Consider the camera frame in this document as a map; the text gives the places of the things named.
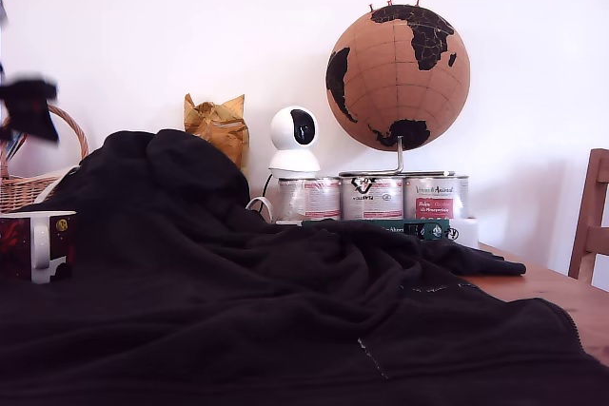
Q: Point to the wooden chair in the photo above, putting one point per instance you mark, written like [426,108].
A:
[595,216]

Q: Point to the black fleece blanket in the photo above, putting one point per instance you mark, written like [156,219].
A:
[238,306]

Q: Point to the cork globe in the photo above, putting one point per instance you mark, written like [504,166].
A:
[395,83]

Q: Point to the silver can, red text label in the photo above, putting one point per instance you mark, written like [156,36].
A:
[309,199]

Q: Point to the dark green flat box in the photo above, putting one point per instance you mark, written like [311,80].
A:
[380,227]

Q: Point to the red and white mug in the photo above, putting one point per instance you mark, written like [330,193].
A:
[14,244]

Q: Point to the yellow paper bag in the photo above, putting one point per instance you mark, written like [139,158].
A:
[220,132]

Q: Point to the metal globe stand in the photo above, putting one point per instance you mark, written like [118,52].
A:
[400,159]

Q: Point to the blue striped stick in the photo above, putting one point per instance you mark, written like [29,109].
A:
[14,148]

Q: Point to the silver can, red banner label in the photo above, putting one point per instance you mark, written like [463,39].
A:
[435,197]

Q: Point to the silver can, black logo label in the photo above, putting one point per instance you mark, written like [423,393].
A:
[372,199]

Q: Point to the white dome security camera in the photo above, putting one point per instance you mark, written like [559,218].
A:
[290,156]

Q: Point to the white plastic object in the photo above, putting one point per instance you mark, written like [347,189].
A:
[50,186]

